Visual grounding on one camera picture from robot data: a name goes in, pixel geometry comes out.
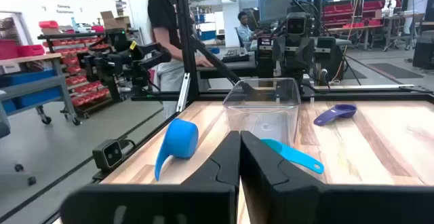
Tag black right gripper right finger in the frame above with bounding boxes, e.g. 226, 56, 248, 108
240, 130, 434, 224

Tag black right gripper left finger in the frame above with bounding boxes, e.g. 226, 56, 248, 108
60, 130, 241, 224

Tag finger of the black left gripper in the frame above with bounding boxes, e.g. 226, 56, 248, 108
295, 56, 306, 82
286, 56, 296, 82

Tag cyan measuring cup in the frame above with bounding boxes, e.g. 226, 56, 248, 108
260, 138, 326, 175

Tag small purple measuring cup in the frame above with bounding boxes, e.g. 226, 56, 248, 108
313, 103, 358, 127

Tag blue measuring cup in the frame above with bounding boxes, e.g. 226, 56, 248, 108
154, 117, 200, 182

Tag black control box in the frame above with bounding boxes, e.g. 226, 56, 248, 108
256, 35, 275, 79

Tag seated person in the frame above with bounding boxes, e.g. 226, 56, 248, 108
236, 11, 264, 50

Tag black keyboard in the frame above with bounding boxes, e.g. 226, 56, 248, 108
221, 48, 251, 64

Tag clear plastic bin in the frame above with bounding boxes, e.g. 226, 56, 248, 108
222, 77, 302, 147

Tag dark computer desk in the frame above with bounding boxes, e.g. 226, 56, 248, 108
196, 59, 258, 81

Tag shelving with red bins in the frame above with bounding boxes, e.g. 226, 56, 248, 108
321, 0, 403, 28

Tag wooden work table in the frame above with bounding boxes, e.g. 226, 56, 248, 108
327, 12, 427, 52

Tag black hazard-striped floor mat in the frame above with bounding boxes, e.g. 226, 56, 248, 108
367, 62, 425, 80

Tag standing person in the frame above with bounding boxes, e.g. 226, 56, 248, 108
147, 0, 215, 119

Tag black cabinet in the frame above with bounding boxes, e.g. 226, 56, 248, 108
412, 35, 434, 71

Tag rack of red bins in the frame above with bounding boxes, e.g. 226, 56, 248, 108
37, 30, 115, 119

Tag cardboard box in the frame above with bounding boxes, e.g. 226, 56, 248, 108
100, 10, 132, 31

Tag grey workbench with blue bins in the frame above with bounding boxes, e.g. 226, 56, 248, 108
0, 52, 83, 126

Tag grey office chair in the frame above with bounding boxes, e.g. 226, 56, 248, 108
0, 90, 37, 187

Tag red storage bin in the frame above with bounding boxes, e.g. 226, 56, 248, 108
38, 20, 60, 30

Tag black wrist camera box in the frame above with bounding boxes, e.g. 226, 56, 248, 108
286, 13, 307, 36

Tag black aluminium table frame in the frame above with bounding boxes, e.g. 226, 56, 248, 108
130, 0, 434, 113

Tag small black table camera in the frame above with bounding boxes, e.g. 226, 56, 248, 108
92, 138, 123, 172

